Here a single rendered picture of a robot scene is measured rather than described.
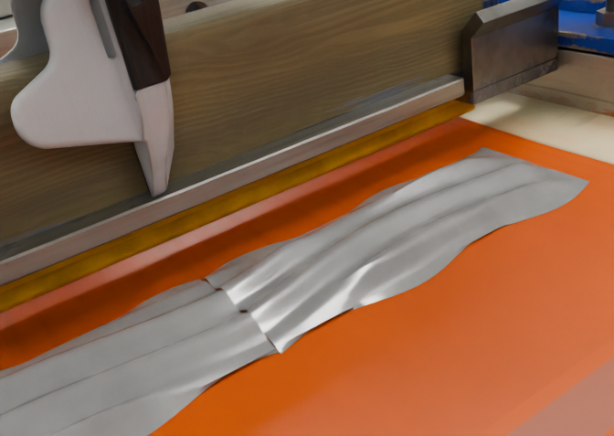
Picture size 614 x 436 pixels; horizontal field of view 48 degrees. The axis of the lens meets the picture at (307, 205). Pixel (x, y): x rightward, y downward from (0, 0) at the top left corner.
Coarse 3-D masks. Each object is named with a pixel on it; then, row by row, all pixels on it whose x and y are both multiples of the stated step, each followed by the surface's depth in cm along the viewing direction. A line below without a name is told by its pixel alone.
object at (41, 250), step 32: (416, 96) 36; (448, 96) 37; (320, 128) 34; (352, 128) 34; (384, 128) 36; (256, 160) 32; (288, 160) 33; (192, 192) 31; (224, 192) 31; (64, 224) 29; (96, 224) 29; (128, 224) 29; (0, 256) 27; (32, 256) 27; (64, 256) 28
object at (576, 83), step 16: (560, 48) 41; (560, 64) 41; (576, 64) 41; (592, 64) 40; (608, 64) 39; (544, 80) 43; (560, 80) 42; (576, 80) 41; (592, 80) 40; (608, 80) 39; (528, 96) 44; (544, 96) 43; (560, 96) 42; (576, 96) 41; (592, 96) 40; (608, 96) 40; (608, 112) 40
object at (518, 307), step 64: (448, 128) 42; (320, 192) 37; (192, 256) 33; (512, 256) 29; (576, 256) 28; (384, 320) 26; (448, 320) 26; (512, 320) 25; (576, 320) 25; (320, 384) 24; (384, 384) 23; (448, 384) 23; (512, 384) 22
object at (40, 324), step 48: (96, 288) 32; (144, 288) 31; (0, 336) 29; (48, 336) 29; (240, 384) 24; (288, 384) 24; (192, 432) 23; (240, 432) 22; (288, 432) 22; (336, 432) 22
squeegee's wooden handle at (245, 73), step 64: (256, 0) 32; (320, 0) 33; (384, 0) 35; (448, 0) 37; (0, 64) 28; (192, 64) 30; (256, 64) 32; (320, 64) 34; (384, 64) 36; (448, 64) 38; (0, 128) 26; (192, 128) 31; (256, 128) 33; (0, 192) 27; (64, 192) 29; (128, 192) 30
